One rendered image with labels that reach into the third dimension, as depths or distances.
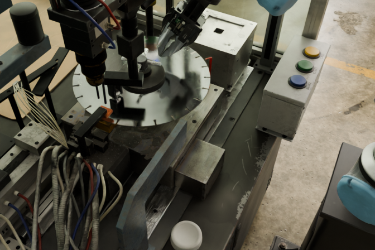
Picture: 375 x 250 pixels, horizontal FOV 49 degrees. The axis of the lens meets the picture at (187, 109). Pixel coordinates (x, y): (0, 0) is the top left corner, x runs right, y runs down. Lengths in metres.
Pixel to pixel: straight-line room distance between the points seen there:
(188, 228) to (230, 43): 0.54
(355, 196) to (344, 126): 1.49
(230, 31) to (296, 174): 1.00
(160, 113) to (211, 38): 0.39
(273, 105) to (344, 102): 1.42
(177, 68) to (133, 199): 0.41
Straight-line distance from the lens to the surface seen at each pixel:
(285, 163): 2.09
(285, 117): 1.12
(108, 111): 0.90
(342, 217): 1.07
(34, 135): 1.01
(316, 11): 1.26
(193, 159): 1.00
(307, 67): 1.16
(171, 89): 0.97
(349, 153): 1.20
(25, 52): 0.98
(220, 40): 1.22
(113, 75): 0.92
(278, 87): 1.09
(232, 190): 1.04
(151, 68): 1.01
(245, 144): 1.14
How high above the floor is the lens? 1.61
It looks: 45 degrees down
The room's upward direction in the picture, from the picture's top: 2 degrees clockwise
